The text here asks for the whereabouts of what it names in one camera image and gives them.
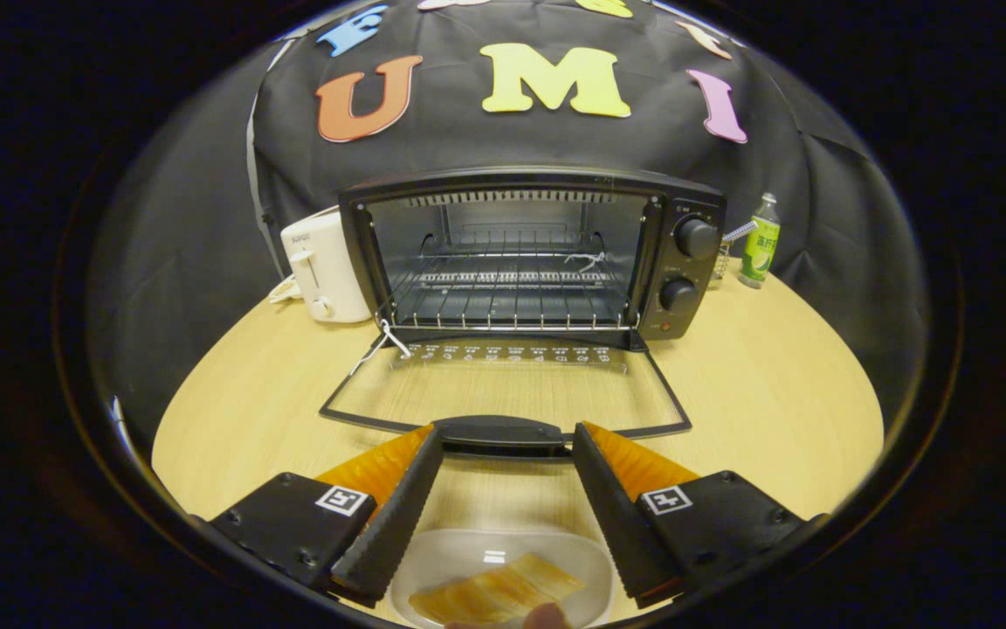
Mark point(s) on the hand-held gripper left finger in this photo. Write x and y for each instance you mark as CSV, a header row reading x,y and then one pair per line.
x,y
394,524

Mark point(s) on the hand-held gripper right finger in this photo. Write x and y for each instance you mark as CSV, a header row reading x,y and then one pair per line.
x,y
612,524

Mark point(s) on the white plastic plate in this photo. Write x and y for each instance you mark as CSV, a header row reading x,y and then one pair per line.
x,y
468,550

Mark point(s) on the yellow ridged pastry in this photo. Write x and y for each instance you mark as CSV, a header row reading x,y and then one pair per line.
x,y
494,590

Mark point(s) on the black toaster oven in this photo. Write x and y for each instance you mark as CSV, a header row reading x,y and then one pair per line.
x,y
686,262

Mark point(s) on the white pop-up toaster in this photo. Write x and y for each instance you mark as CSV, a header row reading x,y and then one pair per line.
x,y
328,262

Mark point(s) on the green drink bottle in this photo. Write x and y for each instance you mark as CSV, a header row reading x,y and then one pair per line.
x,y
759,249

